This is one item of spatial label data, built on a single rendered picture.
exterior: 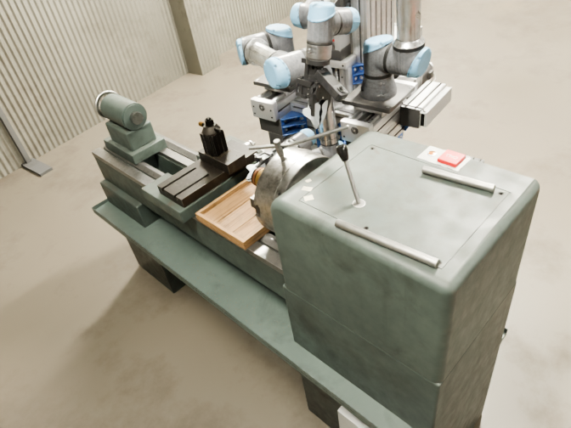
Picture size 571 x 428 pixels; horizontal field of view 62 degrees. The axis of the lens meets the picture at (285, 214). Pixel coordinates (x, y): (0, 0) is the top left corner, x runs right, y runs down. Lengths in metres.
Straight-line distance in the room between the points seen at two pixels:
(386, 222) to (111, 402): 1.83
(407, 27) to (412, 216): 0.80
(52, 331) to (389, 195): 2.31
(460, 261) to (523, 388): 1.40
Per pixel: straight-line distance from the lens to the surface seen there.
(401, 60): 1.88
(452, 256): 1.18
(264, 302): 2.04
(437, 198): 1.33
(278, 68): 1.78
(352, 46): 2.22
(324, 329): 1.64
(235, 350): 2.59
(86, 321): 3.08
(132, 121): 2.43
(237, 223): 1.89
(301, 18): 1.59
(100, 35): 5.13
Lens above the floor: 2.08
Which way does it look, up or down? 39 degrees down
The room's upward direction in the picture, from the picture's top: 10 degrees counter-clockwise
